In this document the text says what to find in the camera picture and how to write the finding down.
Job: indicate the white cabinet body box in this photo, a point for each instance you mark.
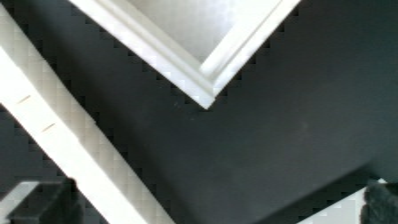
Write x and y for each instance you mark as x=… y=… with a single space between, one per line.
x=194 y=36

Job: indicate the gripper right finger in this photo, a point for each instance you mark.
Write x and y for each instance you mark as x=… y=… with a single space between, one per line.
x=378 y=212

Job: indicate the white U-shaped frame wall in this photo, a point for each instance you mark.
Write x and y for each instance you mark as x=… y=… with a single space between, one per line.
x=64 y=131

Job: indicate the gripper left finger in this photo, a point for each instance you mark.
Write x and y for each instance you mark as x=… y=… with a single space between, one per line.
x=41 y=203

